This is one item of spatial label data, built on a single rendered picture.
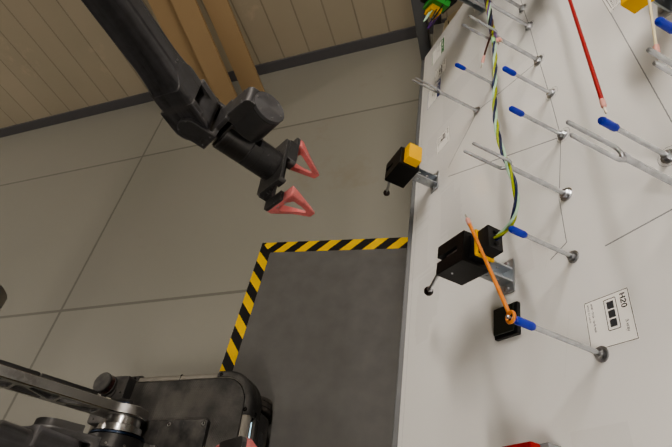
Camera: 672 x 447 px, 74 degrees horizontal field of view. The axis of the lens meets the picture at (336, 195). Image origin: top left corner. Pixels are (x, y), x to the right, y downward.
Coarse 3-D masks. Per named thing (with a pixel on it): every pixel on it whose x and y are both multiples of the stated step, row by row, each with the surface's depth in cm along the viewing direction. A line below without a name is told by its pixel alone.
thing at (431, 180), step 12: (396, 156) 88; (396, 168) 86; (408, 168) 86; (420, 168) 90; (396, 180) 89; (408, 180) 88; (420, 180) 90; (432, 180) 89; (384, 192) 95; (432, 192) 90
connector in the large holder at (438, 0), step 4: (428, 0) 100; (432, 0) 98; (436, 0) 98; (440, 0) 98; (444, 0) 98; (448, 0) 98; (424, 4) 102; (428, 4) 100; (432, 4) 99; (436, 4) 99; (440, 4) 98; (444, 4) 98; (448, 4) 98; (424, 8) 102; (428, 8) 100; (432, 8) 99; (436, 8) 99; (444, 8) 99; (432, 12) 100; (436, 12) 100; (440, 12) 99; (436, 16) 101
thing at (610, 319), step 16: (624, 288) 41; (592, 304) 44; (608, 304) 42; (624, 304) 41; (592, 320) 43; (608, 320) 42; (624, 320) 40; (592, 336) 43; (608, 336) 41; (624, 336) 40
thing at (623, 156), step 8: (568, 120) 36; (576, 128) 36; (584, 128) 36; (576, 136) 35; (592, 136) 36; (600, 136) 37; (584, 144) 35; (592, 144) 35; (608, 144) 37; (600, 152) 36; (608, 152) 36; (624, 152) 37; (616, 160) 36; (624, 160) 36; (632, 160) 36; (640, 168) 37; (648, 168) 37; (656, 176) 37; (664, 176) 37
